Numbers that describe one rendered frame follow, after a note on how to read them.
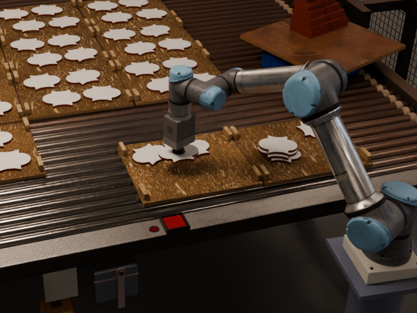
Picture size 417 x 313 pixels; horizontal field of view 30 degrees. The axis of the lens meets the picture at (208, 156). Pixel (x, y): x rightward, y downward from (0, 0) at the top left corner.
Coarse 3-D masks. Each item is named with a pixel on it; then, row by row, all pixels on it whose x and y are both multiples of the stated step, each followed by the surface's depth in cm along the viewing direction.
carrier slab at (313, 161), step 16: (256, 128) 288; (272, 128) 288; (288, 128) 289; (240, 144) 278; (256, 144) 278; (304, 144) 280; (256, 160) 269; (304, 160) 271; (320, 160) 271; (272, 176) 261; (288, 176) 262; (304, 176) 263
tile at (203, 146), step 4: (196, 140) 277; (200, 140) 277; (192, 144) 274; (196, 144) 275; (200, 144) 275; (204, 144) 275; (208, 144) 275; (200, 148) 272; (204, 148) 272; (208, 148) 274; (200, 152) 270; (204, 152) 270; (208, 152) 271; (196, 156) 269
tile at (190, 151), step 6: (162, 150) 259; (168, 150) 259; (186, 150) 259; (192, 150) 259; (198, 150) 260; (162, 156) 255; (168, 156) 256; (174, 156) 256; (180, 156) 256; (186, 156) 256; (192, 156) 257; (174, 162) 253
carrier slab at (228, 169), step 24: (144, 144) 275; (216, 144) 277; (144, 168) 262; (168, 168) 263; (192, 168) 263; (216, 168) 264; (240, 168) 265; (168, 192) 251; (192, 192) 252; (216, 192) 253
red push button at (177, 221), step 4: (172, 216) 242; (176, 216) 242; (180, 216) 242; (164, 220) 240; (168, 220) 240; (172, 220) 240; (176, 220) 240; (180, 220) 240; (168, 224) 238; (172, 224) 238; (176, 224) 238; (180, 224) 239; (184, 224) 239; (168, 228) 237; (172, 228) 237
